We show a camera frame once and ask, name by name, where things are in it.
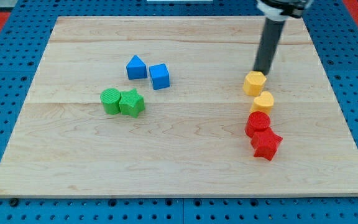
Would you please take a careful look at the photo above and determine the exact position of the yellow hexagon block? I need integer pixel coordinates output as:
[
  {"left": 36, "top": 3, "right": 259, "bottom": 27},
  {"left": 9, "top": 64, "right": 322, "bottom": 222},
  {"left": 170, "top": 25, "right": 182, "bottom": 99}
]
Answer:
[{"left": 242, "top": 71, "right": 267, "bottom": 96}]

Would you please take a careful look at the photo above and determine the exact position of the robot arm end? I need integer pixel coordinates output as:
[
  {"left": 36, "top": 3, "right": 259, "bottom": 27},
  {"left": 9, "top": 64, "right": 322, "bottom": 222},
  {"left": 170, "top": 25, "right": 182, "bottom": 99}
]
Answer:
[{"left": 257, "top": 0, "right": 313, "bottom": 22}]

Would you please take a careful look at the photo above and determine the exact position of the blue cube block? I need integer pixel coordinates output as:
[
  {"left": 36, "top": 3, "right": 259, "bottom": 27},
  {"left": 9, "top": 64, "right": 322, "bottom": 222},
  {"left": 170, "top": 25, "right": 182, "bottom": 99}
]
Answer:
[{"left": 149, "top": 63, "right": 170, "bottom": 90}]

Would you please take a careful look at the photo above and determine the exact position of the green star block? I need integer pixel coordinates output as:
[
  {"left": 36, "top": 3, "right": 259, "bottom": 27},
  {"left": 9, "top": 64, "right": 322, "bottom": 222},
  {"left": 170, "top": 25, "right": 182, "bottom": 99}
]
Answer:
[{"left": 119, "top": 88, "right": 145, "bottom": 118}]

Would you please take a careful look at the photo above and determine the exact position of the wooden board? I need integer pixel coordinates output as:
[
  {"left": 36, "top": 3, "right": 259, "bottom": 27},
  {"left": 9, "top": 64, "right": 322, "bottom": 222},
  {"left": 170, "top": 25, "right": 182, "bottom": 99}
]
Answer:
[{"left": 0, "top": 16, "right": 358, "bottom": 198}]

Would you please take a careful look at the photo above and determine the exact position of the blue triangular block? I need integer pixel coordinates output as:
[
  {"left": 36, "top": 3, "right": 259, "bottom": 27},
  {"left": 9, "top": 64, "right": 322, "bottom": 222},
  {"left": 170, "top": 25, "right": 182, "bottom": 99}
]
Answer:
[{"left": 126, "top": 55, "right": 147, "bottom": 80}]

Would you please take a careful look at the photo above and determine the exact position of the green cylinder block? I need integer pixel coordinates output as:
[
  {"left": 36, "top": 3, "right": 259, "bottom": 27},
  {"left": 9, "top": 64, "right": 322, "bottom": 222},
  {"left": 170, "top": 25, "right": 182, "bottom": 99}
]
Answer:
[{"left": 100, "top": 88, "right": 121, "bottom": 114}]

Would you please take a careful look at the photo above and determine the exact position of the red cylinder block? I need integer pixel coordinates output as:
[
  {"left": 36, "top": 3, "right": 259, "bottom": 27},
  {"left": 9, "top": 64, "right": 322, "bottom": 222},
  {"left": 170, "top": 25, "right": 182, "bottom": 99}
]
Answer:
[{"left": 244, "top": 111, "right": 270, "bottom": 138}]

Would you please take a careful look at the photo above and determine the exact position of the yellow heart block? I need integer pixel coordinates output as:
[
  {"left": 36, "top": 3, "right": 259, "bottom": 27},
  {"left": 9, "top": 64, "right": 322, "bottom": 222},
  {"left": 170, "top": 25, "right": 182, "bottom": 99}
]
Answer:
[{"left": 250, "top": 91, "right": 274, "bottom": 115}]

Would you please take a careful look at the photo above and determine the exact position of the red star block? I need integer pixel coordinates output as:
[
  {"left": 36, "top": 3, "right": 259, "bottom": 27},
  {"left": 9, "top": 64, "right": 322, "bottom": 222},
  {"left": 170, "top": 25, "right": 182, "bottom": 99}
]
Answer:
[{"left": 250, "top": 128, "right": 283, "bottom": 161}]

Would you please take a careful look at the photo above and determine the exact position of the grey pusher rod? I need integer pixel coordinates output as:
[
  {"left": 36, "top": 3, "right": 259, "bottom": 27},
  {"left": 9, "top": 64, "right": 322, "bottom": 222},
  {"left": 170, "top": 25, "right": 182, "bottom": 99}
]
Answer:
[{"left": 253, "top": 17, "right": 286, "bottom": 75}]

